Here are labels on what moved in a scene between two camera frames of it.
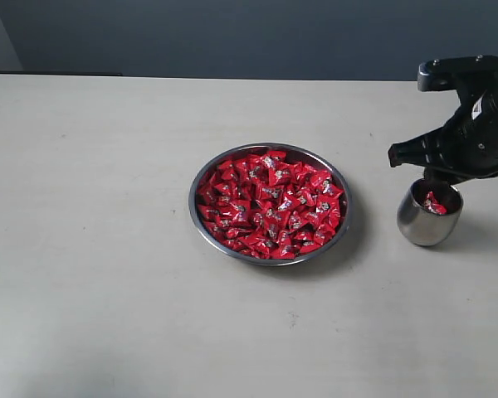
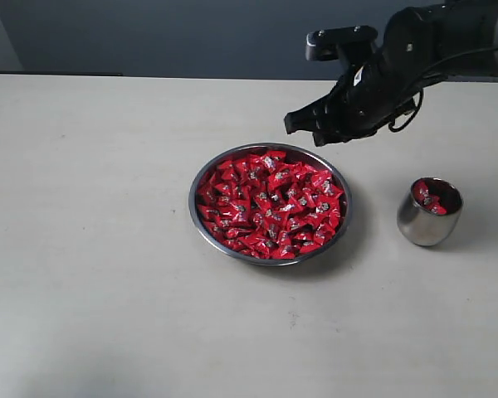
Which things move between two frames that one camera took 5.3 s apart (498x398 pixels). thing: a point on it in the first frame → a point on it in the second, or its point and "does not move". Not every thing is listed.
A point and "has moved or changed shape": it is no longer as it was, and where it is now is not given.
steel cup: [422, 226] does not move
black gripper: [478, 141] → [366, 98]
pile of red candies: [266, 206] does not move
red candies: [433, 205] has moved or changed shape
